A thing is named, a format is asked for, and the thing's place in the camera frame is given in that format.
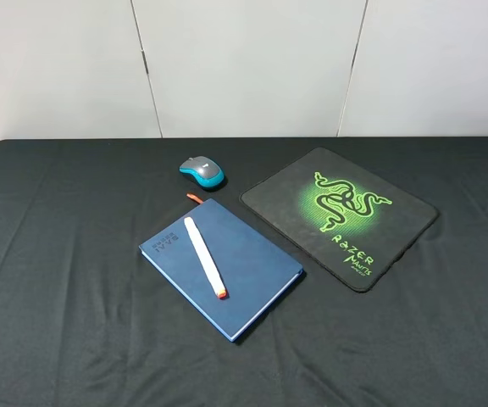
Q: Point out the grey and teal computer mouse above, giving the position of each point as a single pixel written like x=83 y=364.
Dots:
x=203 y=171

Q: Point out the white marker pen orange cap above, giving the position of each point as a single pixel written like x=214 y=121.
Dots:
x=206 y=260

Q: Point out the blue hardcover notebook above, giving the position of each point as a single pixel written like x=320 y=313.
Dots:
x=254 y=270

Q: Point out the black green Razer mouse pad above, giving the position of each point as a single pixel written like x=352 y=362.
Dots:
x=347 y=219

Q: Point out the black tablecloth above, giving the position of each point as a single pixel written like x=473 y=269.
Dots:
x=85 y=320

